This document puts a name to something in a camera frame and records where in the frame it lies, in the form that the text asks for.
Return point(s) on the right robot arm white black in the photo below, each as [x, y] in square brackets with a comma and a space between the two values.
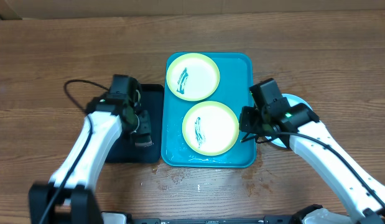
[301, 131]

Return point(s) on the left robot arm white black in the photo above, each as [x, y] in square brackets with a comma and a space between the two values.
[110, 125]

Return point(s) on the yellow plate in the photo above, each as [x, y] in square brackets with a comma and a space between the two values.
[193, 77]
[210, 128]

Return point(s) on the black plastic tray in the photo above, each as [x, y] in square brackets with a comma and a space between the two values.
[148, 152]

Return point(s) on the teal plastic tray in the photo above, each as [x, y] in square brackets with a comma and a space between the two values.
[236, 76]

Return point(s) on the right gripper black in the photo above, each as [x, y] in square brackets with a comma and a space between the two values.
[249, 114]

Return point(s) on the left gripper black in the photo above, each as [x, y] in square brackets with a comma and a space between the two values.
[145, 128]

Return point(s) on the light blue plate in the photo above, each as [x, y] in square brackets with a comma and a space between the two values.
[292, 100]

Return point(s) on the round sponge scrubber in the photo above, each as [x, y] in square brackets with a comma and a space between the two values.
[143, 141]

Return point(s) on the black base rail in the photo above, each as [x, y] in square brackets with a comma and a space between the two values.
[211, 221]

